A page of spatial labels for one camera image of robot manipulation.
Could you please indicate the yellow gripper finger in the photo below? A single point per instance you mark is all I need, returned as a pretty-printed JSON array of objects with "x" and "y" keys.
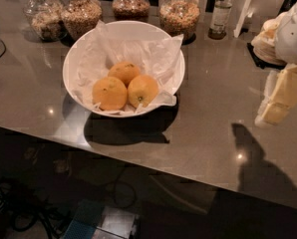
[
  {"x": 270, "y": 84},
  {"x": 284, "y": 96}
]

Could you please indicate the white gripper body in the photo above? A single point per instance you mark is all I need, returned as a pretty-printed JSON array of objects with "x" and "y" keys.
[{"x": 294, "y": 34}]

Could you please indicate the orange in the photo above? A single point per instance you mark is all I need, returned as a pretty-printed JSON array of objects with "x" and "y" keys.
[
  {"x": 142, "y": 90},
  {"x": 125, "y": 71},
  {"x": 110, "y": 93}
]

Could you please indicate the white bowl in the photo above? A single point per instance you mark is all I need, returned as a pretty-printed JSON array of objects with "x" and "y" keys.
[{"x": 75, "y": 60}]

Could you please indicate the black coaster tray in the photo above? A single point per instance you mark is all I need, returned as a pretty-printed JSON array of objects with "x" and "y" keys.
[{"x": 260, "y": 63}]

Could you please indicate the stack of round coasters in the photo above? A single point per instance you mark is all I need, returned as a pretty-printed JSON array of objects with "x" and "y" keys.
[{"x": 263, "y": 43}]

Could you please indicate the white card stand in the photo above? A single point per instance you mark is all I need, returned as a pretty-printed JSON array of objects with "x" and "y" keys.
[{"x": 242, "y": 17}]

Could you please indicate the clear glass bottle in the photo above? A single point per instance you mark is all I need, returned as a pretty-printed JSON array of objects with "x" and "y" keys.
[{"x": 219, "y": 20}]

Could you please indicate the glass grain jar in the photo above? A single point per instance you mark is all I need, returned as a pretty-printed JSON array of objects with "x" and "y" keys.
[
  {"x": 81, "y": 16},
  {"x": 179, "y": 17},
  {"x": 131, "y": 9}
]

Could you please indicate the white paper liner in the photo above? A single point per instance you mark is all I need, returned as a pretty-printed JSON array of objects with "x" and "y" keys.
[{"x": 148, "y": 53}]

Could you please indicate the blue grey floor box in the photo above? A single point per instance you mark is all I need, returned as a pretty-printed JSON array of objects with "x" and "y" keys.
[{"x": 93, "y": 220}]

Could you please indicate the far left glass jar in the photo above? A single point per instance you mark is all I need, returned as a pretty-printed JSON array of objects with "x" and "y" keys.
[{"x": 44, "y": 17}]

